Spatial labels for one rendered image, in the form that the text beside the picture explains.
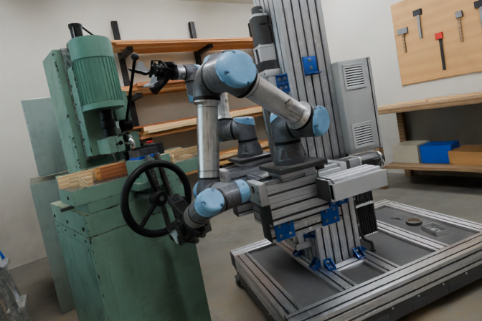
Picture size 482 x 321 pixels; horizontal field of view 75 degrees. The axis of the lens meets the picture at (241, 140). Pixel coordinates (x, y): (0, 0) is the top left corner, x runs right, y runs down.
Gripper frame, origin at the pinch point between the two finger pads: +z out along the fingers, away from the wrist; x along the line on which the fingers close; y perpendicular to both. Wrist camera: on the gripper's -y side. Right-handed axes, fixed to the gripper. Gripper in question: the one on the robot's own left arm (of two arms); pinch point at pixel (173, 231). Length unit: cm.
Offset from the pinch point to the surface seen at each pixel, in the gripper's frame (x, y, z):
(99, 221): -18.3, -17.4, 16.3
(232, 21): 270, -266, 138
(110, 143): -3.3, -47.9, 13.7
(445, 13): 326, -77, -43
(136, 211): -3.4, -16.6, 17.8
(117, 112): 10, -71, 27
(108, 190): -12.1, -26.8, 11.6
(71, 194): -24.8, -29.5, 11.1
